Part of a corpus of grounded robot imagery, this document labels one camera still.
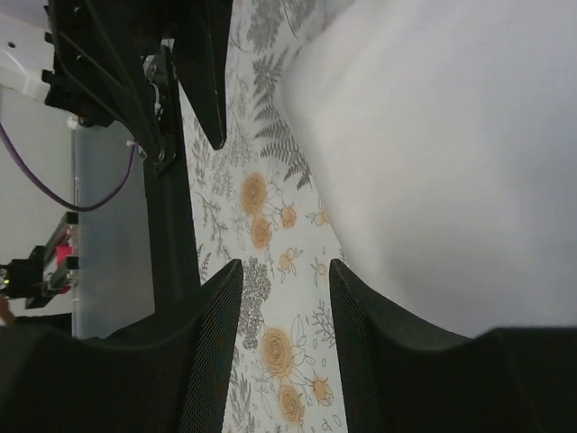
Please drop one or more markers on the white t shirt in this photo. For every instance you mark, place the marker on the white t shirt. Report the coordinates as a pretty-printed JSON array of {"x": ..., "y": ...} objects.
[{"x": 442, "y": 140}]

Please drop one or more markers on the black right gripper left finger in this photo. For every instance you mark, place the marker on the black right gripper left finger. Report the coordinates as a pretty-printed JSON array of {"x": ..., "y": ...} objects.
[{"x": 168, "y": 372}]

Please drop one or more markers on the black equipment beyond table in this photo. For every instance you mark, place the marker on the black equipment beyond table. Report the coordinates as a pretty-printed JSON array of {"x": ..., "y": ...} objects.
[{"x": 44, "y": 282}]

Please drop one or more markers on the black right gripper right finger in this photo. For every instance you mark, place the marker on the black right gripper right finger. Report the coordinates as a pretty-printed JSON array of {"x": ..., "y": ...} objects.
[{"x": 400, "y": 373}]

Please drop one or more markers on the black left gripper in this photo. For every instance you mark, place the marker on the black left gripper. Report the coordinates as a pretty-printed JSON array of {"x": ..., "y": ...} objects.
[{"x": 111, "y": 64}]

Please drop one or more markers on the floral patterned table mat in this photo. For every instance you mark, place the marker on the floral patterned table mat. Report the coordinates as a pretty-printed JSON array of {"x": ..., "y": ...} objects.
[{"x": 254, "y": 200}]

